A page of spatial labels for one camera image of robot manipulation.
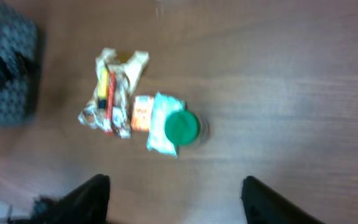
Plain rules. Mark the teal tissue packet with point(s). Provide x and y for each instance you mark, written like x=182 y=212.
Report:
x=163 y=107

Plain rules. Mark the green lid jar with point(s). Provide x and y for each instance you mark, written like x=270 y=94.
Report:
x=182 y=128

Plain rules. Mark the yellow marker pen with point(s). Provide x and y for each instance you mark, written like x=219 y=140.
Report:
x=103 y=88

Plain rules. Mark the orange snack packet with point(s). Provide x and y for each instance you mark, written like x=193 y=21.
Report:
x=142 y=113

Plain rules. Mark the red candy stick packet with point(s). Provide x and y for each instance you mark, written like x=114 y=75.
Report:
x=110 y=103

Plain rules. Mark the grey plastic mesh basket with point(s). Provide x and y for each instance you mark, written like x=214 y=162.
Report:
x=21 y=54

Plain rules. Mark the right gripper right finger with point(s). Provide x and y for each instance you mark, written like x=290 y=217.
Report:
x=264 y=205

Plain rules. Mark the beige snack bag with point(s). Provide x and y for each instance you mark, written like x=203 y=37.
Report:
x=128 y=67

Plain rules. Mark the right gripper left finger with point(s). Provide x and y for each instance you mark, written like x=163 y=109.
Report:
x=87 y=204

